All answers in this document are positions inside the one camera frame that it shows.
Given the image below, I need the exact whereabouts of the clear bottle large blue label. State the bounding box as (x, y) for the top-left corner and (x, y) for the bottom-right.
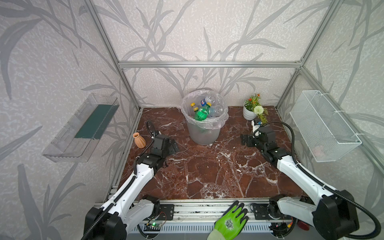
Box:
(209, 105), (224, 117)

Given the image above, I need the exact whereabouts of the clear bottle small blue label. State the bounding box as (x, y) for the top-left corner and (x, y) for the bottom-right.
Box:
(200, 95), (218, 107)

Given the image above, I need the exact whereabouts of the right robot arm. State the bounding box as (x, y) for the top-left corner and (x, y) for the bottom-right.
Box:
(240, 125), (382, 240)

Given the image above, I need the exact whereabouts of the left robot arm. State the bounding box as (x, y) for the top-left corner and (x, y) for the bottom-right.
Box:
(82, 135), (179, 240)

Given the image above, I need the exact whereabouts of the grey mesh waste bin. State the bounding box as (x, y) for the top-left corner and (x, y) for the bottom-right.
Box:
(187, 123), (221, 146)

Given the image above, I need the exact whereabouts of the translucent pink bin liner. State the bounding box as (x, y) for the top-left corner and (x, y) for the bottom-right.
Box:
(180, 89), (229, 130)

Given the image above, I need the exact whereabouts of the small terracotta vase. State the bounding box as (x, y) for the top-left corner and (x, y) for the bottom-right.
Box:
(133, 132), (147, 149)

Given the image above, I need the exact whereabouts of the white pot with flowers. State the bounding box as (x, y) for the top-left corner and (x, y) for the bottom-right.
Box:
(244, 94), (269, 124)

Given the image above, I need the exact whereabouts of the left green circuit board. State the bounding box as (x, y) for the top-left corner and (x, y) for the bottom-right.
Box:
(143, 222), (166, 233)

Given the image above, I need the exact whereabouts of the right wiring board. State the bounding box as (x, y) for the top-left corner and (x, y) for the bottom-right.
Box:
(269, 222), (296, 239)

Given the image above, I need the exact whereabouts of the green and black work glove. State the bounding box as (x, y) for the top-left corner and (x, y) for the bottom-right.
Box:
(207, 201), (249, 240)

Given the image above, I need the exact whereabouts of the red spray bottle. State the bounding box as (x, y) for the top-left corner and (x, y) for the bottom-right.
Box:
(297, 221), (310, 231)

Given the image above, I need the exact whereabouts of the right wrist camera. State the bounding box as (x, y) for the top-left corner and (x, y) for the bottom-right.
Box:
(252, 119), (262, 133)

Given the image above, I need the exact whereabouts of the white wire mesh basket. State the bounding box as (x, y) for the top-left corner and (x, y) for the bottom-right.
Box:
(290, 90), (362, 163)

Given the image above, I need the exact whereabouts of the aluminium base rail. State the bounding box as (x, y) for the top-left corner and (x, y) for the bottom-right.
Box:
(107, 185), (337, 224)

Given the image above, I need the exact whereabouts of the aluminium cage frame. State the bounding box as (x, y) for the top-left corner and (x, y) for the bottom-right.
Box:
(93, 1), (384, 198)

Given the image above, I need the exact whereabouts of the clear acrylic wall shelf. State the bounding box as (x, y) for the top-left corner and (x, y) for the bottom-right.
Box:
(42, 94), (120, 163)

